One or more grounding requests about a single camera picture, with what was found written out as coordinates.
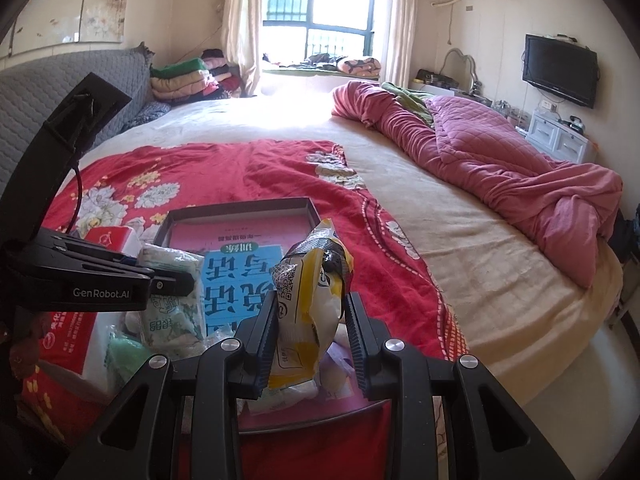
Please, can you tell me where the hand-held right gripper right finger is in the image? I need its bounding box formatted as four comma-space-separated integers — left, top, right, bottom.
342, 290, 576, 480

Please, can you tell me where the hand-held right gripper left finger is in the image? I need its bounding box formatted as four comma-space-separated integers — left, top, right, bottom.
55, 290, 281, 480

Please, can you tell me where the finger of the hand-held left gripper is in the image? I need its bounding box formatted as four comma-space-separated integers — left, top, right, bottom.
147, 271, 197, 297

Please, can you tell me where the yellow snack packet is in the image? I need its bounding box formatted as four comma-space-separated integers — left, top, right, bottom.
267, 217, 356, 403

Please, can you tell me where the green floral tissue packet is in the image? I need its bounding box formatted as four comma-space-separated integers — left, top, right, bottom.
136, 242, 207, 361

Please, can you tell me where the dark grey box tray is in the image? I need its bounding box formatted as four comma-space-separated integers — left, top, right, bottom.
151, 196, 401, 436

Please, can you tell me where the red cardboard box lid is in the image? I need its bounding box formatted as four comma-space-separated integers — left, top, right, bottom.
37, 226, 143, 401

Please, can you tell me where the red floral blanket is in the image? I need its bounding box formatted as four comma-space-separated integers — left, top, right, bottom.
20, 139, 471, 480

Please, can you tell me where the bed with cream sheet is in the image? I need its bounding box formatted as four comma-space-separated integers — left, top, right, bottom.
75, 94, 626, 411

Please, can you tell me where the dark patterned pillow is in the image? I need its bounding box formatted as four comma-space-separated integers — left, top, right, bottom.
125, 101, 172, 131

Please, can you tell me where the grey quilted headboard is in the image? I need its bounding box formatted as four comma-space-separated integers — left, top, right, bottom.
0, 45, 155, 201

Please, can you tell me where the stack of folded blankets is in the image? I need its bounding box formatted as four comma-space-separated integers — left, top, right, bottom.
150, 49, 246, 106

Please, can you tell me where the pink quilt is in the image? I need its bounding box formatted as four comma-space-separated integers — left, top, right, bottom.
331, 80, 623, 288

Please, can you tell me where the green blanket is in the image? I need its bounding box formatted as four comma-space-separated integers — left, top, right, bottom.
382, 81, 437, 126

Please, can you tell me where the cream curtain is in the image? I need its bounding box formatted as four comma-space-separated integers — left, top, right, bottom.
221, 0, 267, 99
377, 0, 422, 84

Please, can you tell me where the folded floral blanket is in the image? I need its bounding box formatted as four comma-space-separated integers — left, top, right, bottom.
336, 56, 382, 79

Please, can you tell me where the white drawer cabinet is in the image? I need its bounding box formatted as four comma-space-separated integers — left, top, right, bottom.
525, 110, 594, 164

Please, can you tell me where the silver framed vanity mirror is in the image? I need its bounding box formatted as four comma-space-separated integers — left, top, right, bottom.
442, 48, 484, 94

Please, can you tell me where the black flat television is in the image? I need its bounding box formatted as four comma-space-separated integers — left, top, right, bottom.
522, 34, 599, 110

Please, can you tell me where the floral wall panel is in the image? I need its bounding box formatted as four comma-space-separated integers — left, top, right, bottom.
10, 0, 127, 57

